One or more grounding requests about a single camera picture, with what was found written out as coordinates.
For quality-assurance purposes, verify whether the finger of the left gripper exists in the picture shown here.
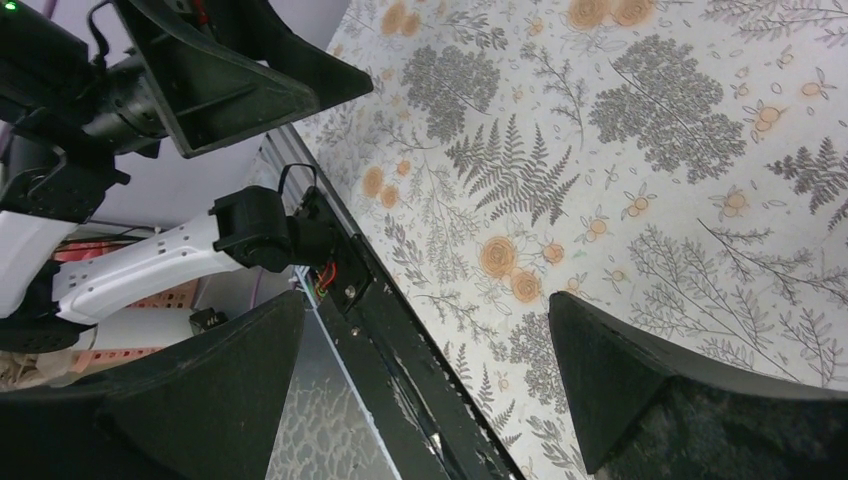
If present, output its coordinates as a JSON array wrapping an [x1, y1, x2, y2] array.
[[111, 1, 373, 158]]

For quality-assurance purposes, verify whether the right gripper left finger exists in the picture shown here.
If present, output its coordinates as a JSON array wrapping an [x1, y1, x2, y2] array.
[[1, 291, 305, 479]]

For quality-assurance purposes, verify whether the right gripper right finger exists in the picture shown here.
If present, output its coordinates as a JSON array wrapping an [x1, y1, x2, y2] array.
[[548, 292, 847, 479]]

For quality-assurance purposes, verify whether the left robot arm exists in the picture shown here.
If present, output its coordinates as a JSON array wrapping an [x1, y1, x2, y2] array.
[[1, 1, 373, 353]]

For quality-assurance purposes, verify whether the floral patterned mat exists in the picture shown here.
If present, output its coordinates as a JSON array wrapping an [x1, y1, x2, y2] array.
[[298, 1, 847, 479]]

